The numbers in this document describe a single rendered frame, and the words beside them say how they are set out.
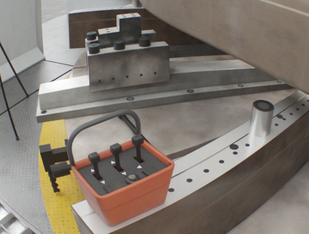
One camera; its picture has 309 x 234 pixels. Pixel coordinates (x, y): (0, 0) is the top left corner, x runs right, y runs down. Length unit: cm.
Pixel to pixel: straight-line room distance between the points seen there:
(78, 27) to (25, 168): 147
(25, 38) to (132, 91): 223
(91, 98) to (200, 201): 120
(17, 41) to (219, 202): 323
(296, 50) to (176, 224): 63
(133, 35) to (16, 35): 219
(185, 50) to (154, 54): 26
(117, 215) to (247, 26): 73
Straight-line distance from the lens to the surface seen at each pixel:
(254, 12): 108
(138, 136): 73
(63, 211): 177
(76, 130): 70
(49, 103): 194
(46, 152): 166
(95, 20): 295
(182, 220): 90
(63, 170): 149
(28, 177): 205
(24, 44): 390
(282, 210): 136
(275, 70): 107
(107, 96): 195
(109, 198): 67
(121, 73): 181
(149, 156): 78
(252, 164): 102
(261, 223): 129
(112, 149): 71
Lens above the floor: 127
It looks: 30 degrees down
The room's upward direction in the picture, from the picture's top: 1 degrees counter-clockwise
